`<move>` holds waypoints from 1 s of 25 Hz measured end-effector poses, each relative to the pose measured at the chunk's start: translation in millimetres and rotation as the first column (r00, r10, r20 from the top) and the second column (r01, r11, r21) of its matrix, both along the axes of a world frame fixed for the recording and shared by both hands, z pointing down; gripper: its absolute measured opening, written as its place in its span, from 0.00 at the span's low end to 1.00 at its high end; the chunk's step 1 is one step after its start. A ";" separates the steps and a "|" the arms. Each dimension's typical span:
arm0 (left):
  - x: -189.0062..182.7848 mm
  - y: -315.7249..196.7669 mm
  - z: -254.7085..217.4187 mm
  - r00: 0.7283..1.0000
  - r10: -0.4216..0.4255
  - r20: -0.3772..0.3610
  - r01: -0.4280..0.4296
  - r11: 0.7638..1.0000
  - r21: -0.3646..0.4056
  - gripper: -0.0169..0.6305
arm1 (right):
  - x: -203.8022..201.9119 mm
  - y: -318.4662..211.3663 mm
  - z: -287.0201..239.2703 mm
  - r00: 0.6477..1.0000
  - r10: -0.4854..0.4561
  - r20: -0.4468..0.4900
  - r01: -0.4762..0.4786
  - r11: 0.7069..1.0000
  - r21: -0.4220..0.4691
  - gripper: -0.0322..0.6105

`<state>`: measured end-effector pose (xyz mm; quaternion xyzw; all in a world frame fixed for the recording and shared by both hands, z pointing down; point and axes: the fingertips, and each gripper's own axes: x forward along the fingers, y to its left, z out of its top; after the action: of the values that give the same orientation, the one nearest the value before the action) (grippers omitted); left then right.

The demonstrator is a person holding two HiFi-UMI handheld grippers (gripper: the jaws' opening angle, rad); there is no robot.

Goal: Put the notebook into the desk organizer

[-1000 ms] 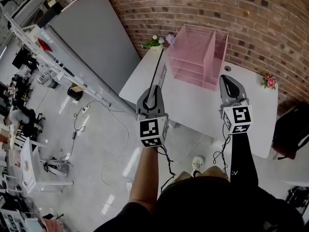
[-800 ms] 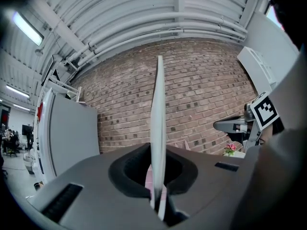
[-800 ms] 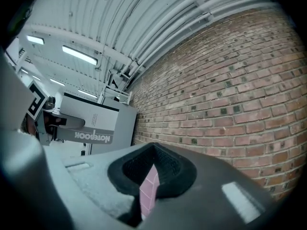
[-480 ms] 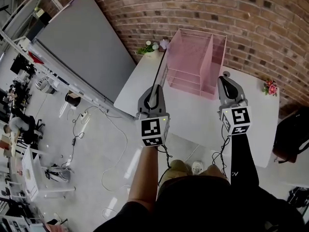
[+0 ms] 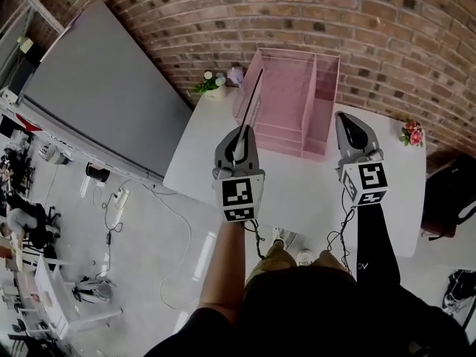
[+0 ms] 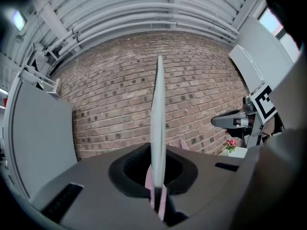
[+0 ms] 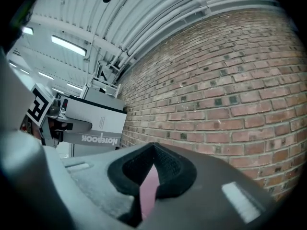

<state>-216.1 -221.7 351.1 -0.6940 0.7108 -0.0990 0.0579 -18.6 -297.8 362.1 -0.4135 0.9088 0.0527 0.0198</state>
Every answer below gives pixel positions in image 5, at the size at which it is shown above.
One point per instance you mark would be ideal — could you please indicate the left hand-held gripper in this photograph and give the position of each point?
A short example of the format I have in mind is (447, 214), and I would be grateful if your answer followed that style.
(238, 195)

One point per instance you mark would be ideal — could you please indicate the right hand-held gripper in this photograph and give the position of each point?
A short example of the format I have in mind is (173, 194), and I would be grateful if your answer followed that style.
(368, 179)

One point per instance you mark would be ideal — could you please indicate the thin white book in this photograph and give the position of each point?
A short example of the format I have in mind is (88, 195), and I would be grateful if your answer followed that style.
(250, 102)

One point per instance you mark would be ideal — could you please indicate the pink mesh desk organizer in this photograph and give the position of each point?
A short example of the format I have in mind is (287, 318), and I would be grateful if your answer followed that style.
(294, 99)

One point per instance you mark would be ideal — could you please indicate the person's right forearm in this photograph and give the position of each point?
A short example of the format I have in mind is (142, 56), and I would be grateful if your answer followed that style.
(375, 244)

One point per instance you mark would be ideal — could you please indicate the person's left forearm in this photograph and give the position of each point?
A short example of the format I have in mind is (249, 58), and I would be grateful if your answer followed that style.
(221, 270)

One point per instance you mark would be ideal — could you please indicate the pink flower pot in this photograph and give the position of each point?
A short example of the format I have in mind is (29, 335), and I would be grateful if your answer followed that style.
(413, 134)

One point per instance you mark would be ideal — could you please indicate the white flower green plant pot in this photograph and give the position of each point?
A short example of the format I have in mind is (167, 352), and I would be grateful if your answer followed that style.
(208, 84)

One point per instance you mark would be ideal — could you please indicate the purple flower ornament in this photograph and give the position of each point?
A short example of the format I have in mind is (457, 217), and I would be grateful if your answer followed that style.
(236, 76)

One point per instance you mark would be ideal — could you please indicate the white desk with drawers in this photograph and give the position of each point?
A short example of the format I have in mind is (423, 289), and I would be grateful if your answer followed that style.
(297, 199)

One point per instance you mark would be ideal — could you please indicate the person's left white shoe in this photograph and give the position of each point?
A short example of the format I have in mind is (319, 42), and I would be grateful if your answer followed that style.
(280, 236)

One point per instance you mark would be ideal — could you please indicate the person's white shoe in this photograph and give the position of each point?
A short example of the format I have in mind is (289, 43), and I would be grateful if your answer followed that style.
(305, 257)
(280, 236)

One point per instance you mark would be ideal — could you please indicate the black backpack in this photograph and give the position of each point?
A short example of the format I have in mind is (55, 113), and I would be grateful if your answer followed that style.
(450, 188)

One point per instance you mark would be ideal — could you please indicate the person's khaki shorts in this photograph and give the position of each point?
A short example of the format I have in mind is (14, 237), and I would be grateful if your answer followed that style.
(271, 262)

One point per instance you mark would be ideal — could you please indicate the person's right white shoe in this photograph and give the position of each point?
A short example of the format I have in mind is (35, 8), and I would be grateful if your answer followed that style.
(305, 257)

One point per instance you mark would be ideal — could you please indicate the white power strip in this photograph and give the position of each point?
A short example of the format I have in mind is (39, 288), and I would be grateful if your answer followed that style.
(122, 198)

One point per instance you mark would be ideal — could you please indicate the chair with dark red seat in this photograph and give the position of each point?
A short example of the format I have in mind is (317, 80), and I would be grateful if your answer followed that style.
(440, 231)

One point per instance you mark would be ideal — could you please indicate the black round bin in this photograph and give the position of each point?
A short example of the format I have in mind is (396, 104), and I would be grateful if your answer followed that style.
(97, 172)

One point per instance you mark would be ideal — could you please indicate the grey striped round container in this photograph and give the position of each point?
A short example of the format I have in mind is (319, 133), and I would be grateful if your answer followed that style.
(54, 154)

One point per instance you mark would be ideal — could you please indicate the person's black shirt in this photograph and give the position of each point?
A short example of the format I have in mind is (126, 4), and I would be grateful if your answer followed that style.
(316, 322)

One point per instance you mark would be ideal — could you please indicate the grey backpack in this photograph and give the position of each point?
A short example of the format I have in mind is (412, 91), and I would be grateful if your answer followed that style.
(93, 290)

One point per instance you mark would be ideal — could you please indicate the black office chair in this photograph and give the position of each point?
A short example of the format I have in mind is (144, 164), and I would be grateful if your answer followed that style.
(46, 225)

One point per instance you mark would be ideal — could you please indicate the red item on refrigerator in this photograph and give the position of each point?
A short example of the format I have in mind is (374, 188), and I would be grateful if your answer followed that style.
(28, 123)

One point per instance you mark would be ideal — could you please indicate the small white table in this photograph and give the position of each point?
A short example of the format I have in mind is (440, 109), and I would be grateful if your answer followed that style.
(56, 303)

